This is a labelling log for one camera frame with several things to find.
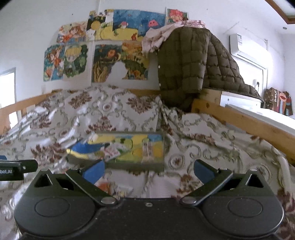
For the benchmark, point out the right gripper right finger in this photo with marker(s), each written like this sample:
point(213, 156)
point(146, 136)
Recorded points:
point(213, 180)

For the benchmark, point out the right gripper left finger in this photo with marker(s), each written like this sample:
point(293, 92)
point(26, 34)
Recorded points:
point(85, 180)

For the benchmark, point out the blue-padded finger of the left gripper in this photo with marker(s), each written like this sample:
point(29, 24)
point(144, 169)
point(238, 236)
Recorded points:
point(27, 165)

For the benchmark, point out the white red snack pouch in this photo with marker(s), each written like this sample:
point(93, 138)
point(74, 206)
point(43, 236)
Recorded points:
point(111, 153)

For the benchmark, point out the clear nougat bar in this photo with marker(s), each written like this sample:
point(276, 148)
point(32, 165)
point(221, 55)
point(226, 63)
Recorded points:
point(147, 152)

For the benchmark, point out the floral white bed quilt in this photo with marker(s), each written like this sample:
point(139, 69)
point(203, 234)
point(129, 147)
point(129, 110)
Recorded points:
point(55, 124)

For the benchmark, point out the grey shallow tray box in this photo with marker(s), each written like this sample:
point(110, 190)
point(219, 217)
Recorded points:
point(139, 167)

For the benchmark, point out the colourful drawing tray liner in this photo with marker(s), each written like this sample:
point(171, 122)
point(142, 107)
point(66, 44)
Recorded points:
point(129, 145)

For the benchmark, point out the brown printed bag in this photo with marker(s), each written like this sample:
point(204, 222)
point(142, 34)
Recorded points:
point(278, 101)

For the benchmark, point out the anime poster lower left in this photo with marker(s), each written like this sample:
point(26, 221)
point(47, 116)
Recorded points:
point(64, 61)

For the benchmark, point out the anime poster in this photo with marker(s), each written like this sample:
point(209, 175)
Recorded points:
point(64, 61)
point(72, 33)

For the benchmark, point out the olive quilted puffer jacket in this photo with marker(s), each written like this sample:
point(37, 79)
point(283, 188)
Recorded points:
point(192, 59)

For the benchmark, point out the white air conditioner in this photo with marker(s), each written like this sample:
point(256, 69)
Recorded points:
point(246, 48)

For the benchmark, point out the anime poster upper left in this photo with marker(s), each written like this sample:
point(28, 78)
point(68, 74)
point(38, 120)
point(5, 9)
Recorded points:
point(72, 33)

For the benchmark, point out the pink floral cloth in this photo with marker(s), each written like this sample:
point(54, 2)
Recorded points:
point(154, 38)

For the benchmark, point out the yellow blue poster top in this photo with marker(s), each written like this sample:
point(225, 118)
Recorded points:
point(122, 24)

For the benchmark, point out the small flower poster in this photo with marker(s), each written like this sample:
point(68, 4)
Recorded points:
point(175, 15)

